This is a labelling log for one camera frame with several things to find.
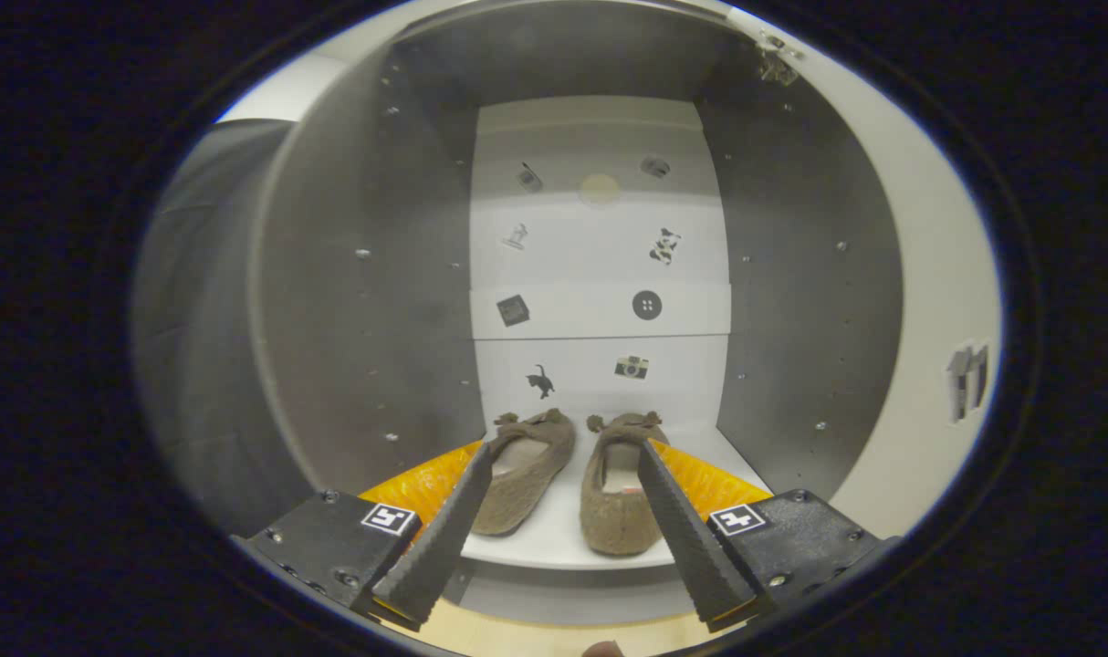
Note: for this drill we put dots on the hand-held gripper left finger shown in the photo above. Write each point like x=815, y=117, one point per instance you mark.
x=444, y=538

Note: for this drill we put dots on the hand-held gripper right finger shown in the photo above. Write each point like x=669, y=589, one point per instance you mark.
x=686, y=538

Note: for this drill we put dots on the brown fuzzy shoe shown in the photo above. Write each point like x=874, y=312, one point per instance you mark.
x=527, y=484
x=613, y=520

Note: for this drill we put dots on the grey shoe cabinet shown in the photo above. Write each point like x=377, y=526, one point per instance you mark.
x=362, y=274

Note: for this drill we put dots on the metal door hinge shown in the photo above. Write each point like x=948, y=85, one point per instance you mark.
x=778, y=59

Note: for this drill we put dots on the black backdrop cloth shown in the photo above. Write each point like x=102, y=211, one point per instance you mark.
x=198, y=319

